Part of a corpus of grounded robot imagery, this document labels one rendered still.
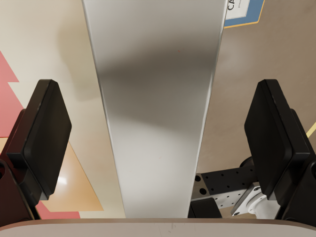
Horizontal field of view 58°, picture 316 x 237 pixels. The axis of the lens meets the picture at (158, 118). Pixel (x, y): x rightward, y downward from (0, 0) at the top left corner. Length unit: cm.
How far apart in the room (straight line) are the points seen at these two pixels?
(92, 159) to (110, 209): 8
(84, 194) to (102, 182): 2
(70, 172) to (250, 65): 198
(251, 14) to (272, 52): 163
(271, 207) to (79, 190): 53
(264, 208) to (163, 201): 56
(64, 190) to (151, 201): 9
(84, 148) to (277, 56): 208
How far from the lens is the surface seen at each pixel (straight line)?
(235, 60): 203
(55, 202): 26
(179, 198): 16
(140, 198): 16
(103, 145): 18
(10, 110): 17
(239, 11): 53
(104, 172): 21
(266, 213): 71
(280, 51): 220
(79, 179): 22
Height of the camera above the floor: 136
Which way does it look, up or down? 40 degrees down
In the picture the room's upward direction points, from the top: 159 degrees clockwise
